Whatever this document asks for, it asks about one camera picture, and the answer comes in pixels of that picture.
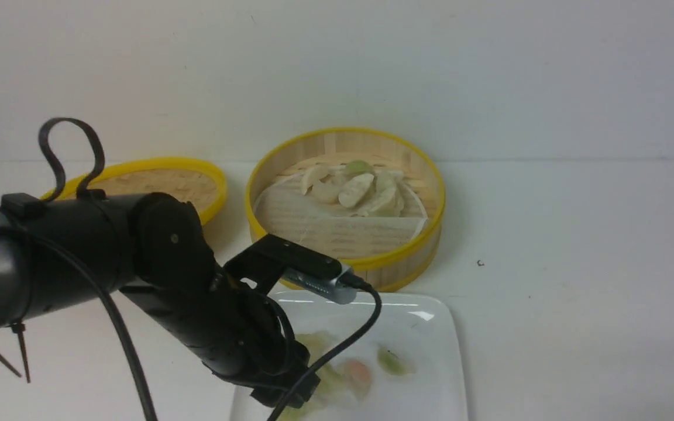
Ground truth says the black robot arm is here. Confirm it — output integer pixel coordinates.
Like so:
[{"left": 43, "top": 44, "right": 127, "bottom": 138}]
[{"left": 0, "top": 191, "right": 342, "bottom": 419}]

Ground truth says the yellow rimmed bamboo steamer lid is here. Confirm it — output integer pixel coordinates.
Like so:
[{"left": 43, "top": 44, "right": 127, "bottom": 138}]
[{"left": 42, "top": 157, "right": 228, "bottom": 226}]

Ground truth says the white dumpling small left-centre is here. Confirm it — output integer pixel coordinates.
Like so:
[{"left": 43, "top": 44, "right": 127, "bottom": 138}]
[{"left": 311, "top": 181, "right": 342, "bottom": 203}]

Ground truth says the white dumpling centre large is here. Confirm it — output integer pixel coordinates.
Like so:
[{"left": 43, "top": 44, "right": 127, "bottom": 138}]
[{"left": 338, "top": 173, "right": 374, "bottom": 208}]

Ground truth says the pink dumpling on plate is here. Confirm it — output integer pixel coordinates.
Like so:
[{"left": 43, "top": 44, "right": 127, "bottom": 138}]
[{"left": 340, "top": 358, "right": 373, "bottom": 402}]

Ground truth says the green dumpling on plate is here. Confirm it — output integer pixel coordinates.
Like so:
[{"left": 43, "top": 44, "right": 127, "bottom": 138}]
[
  {"left": 295, "top": 331, "right": 334, "bottom": 359},
  {"left": 278, "top": 364, "right": 348, "bottom": 420},
  {"left": 376, "top": 346, "right": 415, "bottom": 377}
]

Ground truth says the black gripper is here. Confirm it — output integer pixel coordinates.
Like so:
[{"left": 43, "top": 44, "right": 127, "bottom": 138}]
[{"left": 238, "top": 289, "right": 321, "bottom": 409}]

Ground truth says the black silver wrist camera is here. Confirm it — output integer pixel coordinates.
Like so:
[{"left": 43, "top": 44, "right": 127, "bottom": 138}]
[{"left": 223, "top": 234, "right": 374, "bottom": 305}]

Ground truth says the black looped cable on arm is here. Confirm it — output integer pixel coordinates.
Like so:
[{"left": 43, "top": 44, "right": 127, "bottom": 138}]
[{"left": 38, "top": 118, "right": 106, "bottom": 202}]

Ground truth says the pale green dumpling steamer right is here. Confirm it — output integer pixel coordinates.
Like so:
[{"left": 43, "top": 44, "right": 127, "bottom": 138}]
[{"left": 374, "top": 170, "right": 404, "bottom": 194}]

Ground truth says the white dumpling far left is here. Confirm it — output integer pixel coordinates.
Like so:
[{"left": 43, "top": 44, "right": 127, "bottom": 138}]
[{"left": 300, "top": 164, "right": 330, "bottom": 195}]

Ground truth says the green dumpling on plate centre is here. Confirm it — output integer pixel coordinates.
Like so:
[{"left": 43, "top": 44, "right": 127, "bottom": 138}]
[{"left": 278, "top": 364, "right": 348, "bottom": 420}]

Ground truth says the green dumpling on plate right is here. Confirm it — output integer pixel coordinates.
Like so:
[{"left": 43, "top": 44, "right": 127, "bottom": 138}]
[{"left": 376, "top": 346, "right": 415, "bottom": 377}]

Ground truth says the black camera cable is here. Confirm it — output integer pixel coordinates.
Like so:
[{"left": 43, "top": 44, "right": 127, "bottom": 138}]
[{"left": 267, "top": 279, "right": 383, "bottom": 421}]

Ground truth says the green dumpling steamer back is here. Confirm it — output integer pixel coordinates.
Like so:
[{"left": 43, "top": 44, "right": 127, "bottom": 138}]
[{"left": 343, "top": 160, "right": 374, "bottom": 178}]

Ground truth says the green dumpling on plate left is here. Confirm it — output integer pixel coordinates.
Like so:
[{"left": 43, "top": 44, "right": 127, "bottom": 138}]
[{"left": 295, "top": 331, "right": 334, "bottom": 359}]

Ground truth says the yellow rimmed bamboo steamer basket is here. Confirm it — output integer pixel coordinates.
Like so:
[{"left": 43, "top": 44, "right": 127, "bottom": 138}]
[{"left": 246, "top": 127, "right": 447, "bottom": 292}]

